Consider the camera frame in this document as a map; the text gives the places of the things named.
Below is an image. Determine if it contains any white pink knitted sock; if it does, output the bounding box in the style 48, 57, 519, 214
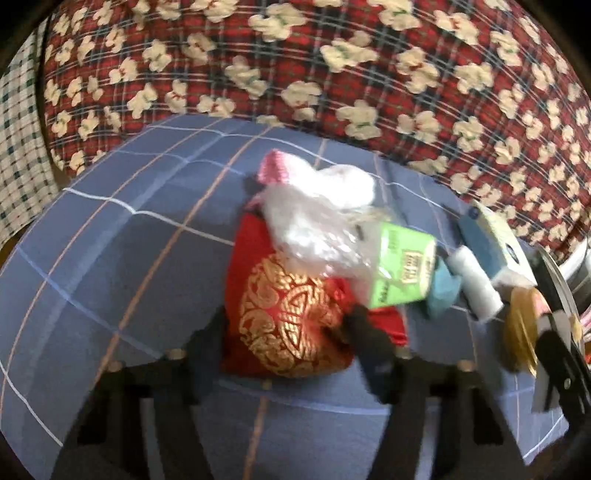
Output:
256, 148, 376, 208

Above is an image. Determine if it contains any teal cloth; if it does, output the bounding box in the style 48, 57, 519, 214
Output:
425, 258, 462, 319

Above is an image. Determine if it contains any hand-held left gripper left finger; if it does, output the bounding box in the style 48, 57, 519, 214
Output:
51, 307, 232, 480

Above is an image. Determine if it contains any green white checkered cloth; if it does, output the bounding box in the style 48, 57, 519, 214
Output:
0, 18, 61, 245

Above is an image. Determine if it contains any green tissue pack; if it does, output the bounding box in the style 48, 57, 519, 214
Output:
367, 220, 439, 310

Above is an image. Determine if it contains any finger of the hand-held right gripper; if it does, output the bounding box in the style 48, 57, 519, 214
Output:
531, 318, 591, 414
529, 247, 580, 319

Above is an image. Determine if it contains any red plaid bear blanket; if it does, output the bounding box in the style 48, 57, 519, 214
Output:
39, 0, 591, 259

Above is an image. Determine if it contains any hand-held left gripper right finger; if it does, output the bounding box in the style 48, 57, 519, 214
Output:
344, 305, 527, 480

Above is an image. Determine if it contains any clear plastic bag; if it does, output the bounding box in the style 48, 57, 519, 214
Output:
247, 185, 393, 278

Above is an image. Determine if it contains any red gold embroidered pouch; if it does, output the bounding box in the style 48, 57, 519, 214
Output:
221, 213, 409, 379

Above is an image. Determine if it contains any white roll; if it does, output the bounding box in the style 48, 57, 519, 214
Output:
450, 244, 504, 321

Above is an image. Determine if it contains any gold can with pink lid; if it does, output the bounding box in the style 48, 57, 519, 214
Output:
502, 286, 552, 377

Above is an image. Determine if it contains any yellow floral tissue box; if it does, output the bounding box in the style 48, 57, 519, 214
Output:
455, 198, 539, 287

